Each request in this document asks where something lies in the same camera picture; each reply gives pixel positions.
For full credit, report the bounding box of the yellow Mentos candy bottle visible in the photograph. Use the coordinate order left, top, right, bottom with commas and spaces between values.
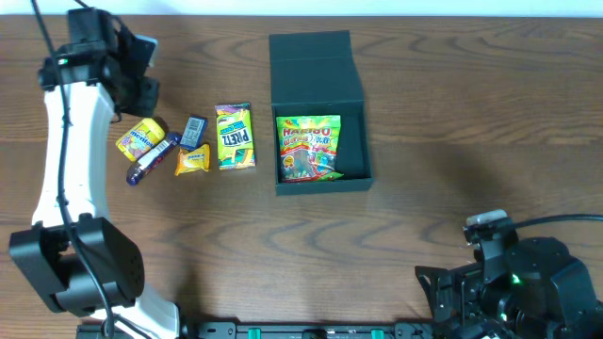
115, 118, 166, 162

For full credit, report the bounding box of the yellow Julie's Le-mond biscuit pack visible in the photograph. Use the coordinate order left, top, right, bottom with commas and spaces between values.
174, 144, 211, 176

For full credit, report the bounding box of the yellow Pretz snack box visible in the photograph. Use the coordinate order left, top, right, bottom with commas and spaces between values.
215, 102, 256, 170

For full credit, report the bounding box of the green Haribo gummy bag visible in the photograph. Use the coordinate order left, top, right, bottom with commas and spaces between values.
276, 115, 343, 183

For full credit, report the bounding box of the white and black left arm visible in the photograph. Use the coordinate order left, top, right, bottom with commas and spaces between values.
8, 28, 184, 338

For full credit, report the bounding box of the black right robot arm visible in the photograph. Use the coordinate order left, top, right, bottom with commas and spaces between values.
415, 210, 602, 338

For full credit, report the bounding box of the blue gum pack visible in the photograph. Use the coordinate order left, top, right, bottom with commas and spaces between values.
180, 116, 207, 151

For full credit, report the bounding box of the blue fruit and nut bar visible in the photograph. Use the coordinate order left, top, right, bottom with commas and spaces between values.
126, 132, 182, 186

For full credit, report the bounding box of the black open gift box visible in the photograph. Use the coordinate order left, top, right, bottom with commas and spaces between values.
269, 31, 373, 196

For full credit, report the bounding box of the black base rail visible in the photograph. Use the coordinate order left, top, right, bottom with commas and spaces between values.
74, 321, 437, 339

